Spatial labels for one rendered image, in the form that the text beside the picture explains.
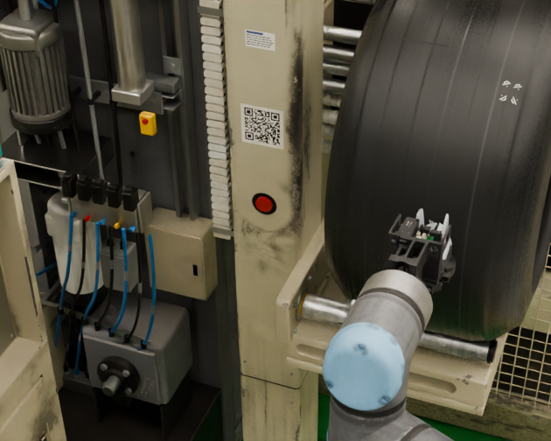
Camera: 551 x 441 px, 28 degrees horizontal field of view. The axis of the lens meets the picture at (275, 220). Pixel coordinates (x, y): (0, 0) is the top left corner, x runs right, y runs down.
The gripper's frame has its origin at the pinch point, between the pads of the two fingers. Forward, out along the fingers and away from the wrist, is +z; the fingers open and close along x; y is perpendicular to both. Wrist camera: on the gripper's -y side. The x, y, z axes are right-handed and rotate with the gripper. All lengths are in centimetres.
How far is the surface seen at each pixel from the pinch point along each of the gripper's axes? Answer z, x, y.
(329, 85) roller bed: 63, 37, -10
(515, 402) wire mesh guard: 72, -9, -86
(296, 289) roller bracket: 17.9, 26.3, -28.1
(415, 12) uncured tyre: 18.0, 9.9, 24.7
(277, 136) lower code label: 22.0, 32.1, -1.6
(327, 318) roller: 17.8, 20.5, -32.6
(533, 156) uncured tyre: 7.4, -10.9, 10.9
